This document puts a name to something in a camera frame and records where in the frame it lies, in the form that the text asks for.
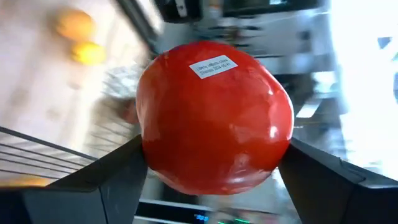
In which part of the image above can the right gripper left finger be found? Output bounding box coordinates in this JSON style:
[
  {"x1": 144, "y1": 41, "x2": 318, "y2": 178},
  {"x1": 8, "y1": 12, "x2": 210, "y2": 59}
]
[{"x1": 0, "y1": 133, "x2": 149, "y2": 224}]

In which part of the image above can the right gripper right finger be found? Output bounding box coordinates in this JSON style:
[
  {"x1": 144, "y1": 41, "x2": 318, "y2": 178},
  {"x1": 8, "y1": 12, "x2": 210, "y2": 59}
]
[{"x1": 277, "y1": 138, "x2": 398, "y2": 224}]

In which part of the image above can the yellow lemon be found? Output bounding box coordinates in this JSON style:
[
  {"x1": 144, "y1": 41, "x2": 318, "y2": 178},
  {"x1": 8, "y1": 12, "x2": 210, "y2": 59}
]
[{"x1": 70, "y1": 40, "x2": 108, "y2": 67}]

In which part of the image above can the orange fruit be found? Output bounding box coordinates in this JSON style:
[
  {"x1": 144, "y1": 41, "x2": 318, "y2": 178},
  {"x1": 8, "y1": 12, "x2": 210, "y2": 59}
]
[{"x1": 52, "y1": 7, "x2": 97, "y2": 43}]

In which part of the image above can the black wire basket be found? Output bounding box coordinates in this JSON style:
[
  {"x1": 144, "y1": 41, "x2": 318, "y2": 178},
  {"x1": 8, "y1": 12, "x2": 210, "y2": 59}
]
[{"x1": 0, "y1": 126, "x2": 99, "y2": 187}]

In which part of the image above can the copper wire basket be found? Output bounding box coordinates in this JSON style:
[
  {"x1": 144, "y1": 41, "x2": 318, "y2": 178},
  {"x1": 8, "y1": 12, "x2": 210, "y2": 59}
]
[{"x1": 83, "y1": 62, "x2": 150, "y2": 156}]

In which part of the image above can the black metal table frame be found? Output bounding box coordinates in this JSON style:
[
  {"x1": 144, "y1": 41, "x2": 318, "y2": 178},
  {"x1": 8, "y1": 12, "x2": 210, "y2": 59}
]
[{"x1": 114, "y1": 0, "x2": 164, "y2": 55}]

